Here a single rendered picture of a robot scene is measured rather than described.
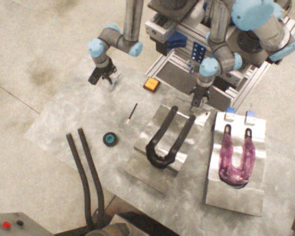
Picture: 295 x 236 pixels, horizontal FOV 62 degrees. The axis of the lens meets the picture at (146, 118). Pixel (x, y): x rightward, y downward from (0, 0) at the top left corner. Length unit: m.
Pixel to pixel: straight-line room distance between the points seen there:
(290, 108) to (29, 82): 2.53
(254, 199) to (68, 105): 1.14
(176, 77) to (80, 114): 1.02
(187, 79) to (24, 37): 1.86
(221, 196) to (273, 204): 0.30
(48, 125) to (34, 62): 1.40
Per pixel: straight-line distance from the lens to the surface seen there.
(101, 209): 1.25
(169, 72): 2.24
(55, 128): 1.54
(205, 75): 1.15
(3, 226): 0.98
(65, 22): 3.06
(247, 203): 1.30
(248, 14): 0.84
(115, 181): 1.38
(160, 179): 1.29
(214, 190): 1.26
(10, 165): 2.57
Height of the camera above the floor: 2.15
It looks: 70 degrees down
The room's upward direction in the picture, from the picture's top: 11 degrees counter-clockwise
